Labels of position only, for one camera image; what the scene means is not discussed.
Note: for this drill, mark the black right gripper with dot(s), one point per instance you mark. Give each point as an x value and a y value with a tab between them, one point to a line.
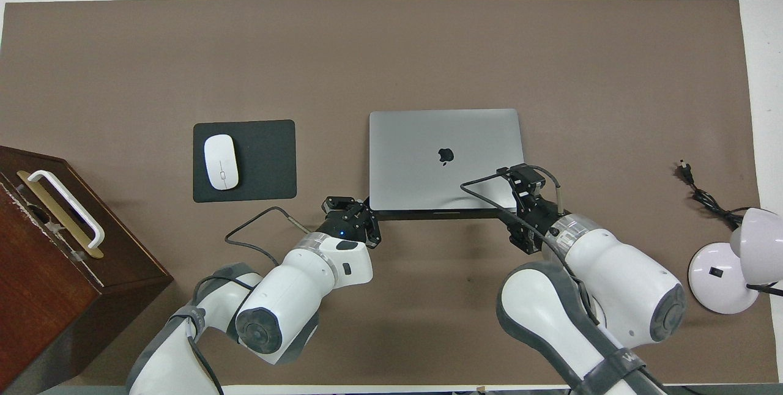
531	221

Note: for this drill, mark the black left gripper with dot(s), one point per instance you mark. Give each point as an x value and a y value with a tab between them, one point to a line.
350	227

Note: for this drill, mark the silver apple laptop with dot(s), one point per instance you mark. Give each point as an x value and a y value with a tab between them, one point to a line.
416	156

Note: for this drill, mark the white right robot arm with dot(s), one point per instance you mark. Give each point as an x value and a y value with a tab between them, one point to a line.
618	285

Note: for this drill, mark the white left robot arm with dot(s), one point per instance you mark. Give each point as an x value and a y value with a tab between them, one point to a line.
300	285

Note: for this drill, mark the black mouse pad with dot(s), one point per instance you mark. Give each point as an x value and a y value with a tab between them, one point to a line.
269	159

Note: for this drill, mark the white computer mouse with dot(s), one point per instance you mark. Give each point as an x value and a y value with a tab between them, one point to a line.
221	161

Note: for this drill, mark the brown table mat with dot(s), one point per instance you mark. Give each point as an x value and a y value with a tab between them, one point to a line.
391	52

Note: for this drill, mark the white desk lamp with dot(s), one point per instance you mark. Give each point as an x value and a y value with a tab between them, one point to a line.
719	279

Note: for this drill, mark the dark wooden box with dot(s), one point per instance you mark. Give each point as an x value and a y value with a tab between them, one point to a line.
55	285

